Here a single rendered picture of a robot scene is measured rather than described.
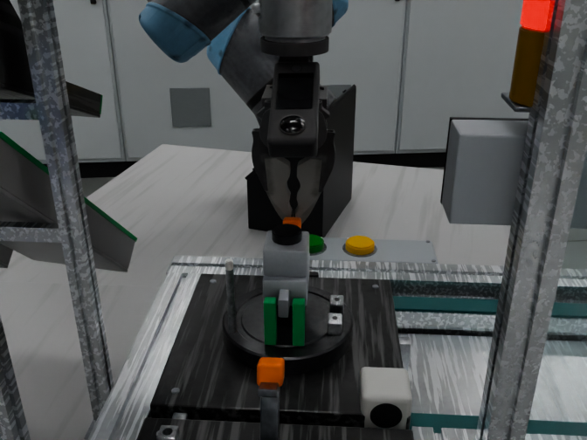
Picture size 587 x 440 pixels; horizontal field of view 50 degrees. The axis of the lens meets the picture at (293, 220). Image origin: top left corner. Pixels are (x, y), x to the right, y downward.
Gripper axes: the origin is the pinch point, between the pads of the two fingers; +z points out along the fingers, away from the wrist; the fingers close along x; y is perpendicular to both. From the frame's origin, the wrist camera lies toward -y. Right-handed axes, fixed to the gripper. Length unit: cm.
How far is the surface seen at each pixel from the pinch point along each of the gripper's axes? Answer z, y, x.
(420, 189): 21, 59, -23
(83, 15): 15, 269, 126
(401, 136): 86, 294, -47
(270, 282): 1.1, -11.9, 1.6
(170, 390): 9.4, -18.6, 10.6
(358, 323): 9.4, -6.5, -7.6
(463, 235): 21, 38, -29
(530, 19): -25.3, -21.5, -16.6
